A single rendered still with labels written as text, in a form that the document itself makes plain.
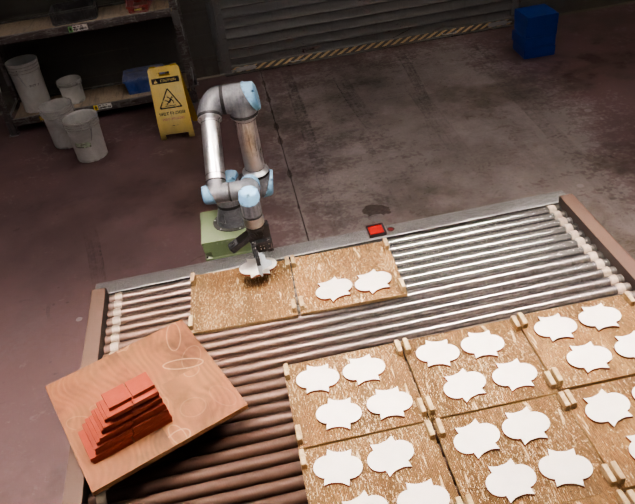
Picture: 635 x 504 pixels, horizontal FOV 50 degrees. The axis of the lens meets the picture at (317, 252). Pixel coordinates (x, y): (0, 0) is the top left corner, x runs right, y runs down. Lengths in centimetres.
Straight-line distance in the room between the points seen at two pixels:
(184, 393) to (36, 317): 243
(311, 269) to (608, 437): 126
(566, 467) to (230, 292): 138
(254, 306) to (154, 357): 46
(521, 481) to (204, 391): 98
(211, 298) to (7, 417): 165
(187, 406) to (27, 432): 178
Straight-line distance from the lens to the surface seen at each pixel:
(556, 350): 241
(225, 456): 220
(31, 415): 394
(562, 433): 218
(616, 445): 219
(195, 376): 227
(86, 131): 599
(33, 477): 366
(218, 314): 262
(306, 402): 225
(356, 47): 732
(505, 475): 206
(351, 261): 276
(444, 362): 232
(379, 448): 210
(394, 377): 229
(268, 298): 264
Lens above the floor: 263
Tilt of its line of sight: 37 degrees down
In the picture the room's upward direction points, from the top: 8 degrees counter-clockwise
